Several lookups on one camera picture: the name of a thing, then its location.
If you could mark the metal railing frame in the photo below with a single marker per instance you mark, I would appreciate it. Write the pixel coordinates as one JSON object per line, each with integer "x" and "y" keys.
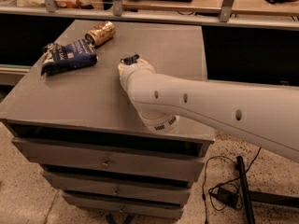
{"x": 238, "y": 13}

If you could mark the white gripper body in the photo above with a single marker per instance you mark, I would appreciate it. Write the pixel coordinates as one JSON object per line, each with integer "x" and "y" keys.
{"x": 135, "y": 69}

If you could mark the dark blue rxbar wrapper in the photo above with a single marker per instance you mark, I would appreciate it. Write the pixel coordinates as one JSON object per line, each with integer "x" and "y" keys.
{"x": 130, "y": 60}

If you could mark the dark blue chip bag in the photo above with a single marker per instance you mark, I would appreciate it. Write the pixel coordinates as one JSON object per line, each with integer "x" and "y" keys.
{"x": 59, "y": 58}

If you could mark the bottom grey drawer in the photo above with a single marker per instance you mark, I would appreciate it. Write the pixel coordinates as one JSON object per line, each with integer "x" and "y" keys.
{"x": 123, "y": 206}

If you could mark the grey drawer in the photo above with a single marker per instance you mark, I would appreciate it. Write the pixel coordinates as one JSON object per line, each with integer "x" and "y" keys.
{"x": 118, "y": 188}
{"x": 123, "y": 206}
{"x": 110, "y": 159}

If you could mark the black power adapter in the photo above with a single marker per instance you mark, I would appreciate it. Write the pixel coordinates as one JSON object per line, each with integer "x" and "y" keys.
{"x": 227, "y": 197}

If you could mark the top grey drawer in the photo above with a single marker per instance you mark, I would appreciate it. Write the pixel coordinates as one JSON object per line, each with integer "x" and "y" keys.
{"x": 110, "y": 159}

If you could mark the middle grey drawer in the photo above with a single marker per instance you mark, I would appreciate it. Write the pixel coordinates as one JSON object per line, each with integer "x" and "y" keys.
{"x": 118, "y": 188}

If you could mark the gold soda can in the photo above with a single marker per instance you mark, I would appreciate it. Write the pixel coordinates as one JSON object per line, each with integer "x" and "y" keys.
{"x": 101, "y": 33}

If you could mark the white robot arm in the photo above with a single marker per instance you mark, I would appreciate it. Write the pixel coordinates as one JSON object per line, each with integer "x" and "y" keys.
{"x": 266, "y": 116}

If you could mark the black metal stand leg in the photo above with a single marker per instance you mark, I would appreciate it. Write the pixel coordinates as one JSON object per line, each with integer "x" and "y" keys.
{"x": 250, "y": 196}

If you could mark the grey drawer cabinet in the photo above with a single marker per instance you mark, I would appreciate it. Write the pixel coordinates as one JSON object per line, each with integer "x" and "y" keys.
{"x": 89, "y": 106}

